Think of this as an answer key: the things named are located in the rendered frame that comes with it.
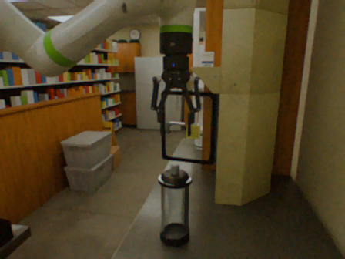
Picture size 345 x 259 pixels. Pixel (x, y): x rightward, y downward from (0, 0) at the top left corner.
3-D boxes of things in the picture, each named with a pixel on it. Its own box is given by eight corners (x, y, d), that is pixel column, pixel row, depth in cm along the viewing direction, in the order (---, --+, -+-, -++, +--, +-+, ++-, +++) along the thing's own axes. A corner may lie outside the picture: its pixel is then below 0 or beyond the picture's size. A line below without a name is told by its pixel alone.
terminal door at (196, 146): (213, 165, 133) (216, 92, 124) (162, 159, 143) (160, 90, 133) (213, 165, 134) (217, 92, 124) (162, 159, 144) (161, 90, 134)
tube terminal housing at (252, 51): (262, 176, 131) (277, 23, 112) (275, 209, 100) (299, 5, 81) (216, 173, 136) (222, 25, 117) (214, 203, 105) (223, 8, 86)
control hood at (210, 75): (220, 87, 124) (221, 67, 122) (219, 93, 93) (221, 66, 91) (198, 87, 126) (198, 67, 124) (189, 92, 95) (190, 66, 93)
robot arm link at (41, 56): (12, 64, 75) (30, 38, 81) (49, 89, 83) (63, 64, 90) (40, 40, 65) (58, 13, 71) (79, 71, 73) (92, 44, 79)
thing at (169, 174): (191, 178, 82) (191, 159, 80) (186, 191, 73) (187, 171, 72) (164, 176, 84) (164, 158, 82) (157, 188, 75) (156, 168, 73)
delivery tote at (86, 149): (114, 153, 349) (112, 131, 341) (92, 170, 292) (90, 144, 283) (88, 152, 357) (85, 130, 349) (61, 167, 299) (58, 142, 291)
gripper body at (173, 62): (192, 55, 71) (192, 88, 74) (164, 56, 73) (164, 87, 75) (189, 54, 64) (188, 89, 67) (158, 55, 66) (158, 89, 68)
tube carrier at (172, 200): (192, 227, 87) (193, 171, 82) (188, 247, 77) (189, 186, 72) (163, 223, 89) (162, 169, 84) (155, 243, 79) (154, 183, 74)
